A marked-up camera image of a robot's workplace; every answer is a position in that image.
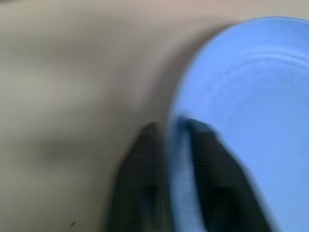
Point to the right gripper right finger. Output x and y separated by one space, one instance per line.
222 183

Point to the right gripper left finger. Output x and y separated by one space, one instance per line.
142 174

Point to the blue plate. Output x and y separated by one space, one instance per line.
253 96

